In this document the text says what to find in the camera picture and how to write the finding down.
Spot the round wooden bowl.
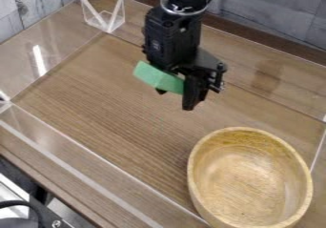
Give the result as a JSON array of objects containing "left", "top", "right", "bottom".
[{"left": 187, "top": 127, "right": 313, "bottom": 228}]

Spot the green rectangular block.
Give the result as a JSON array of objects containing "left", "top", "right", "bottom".
[{"left": 134, "top": 61, "right": 183, "bottom": 94}]

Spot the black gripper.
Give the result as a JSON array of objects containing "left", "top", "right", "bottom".
[{"left": 143, "top": 4, "right": 229, "bottom": 111}]

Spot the black metal bracket with screw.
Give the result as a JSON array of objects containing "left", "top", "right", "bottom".
[{"left": 28, "top": 196, "right": 71, "bottom": 228}]

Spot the clear acrylic corner bracket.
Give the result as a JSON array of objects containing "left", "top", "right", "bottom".
[{"left": 81, "top": 0, "right": 125, "bottom": 33}]

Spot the black cable bottom left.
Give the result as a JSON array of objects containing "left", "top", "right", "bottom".
[{"left": 0, "top": 199, "right": 43, "bottom": 226}]

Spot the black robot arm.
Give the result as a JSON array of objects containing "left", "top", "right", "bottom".
[{"left": 143, "top": 0, "right": 228, "bottom": 111}]

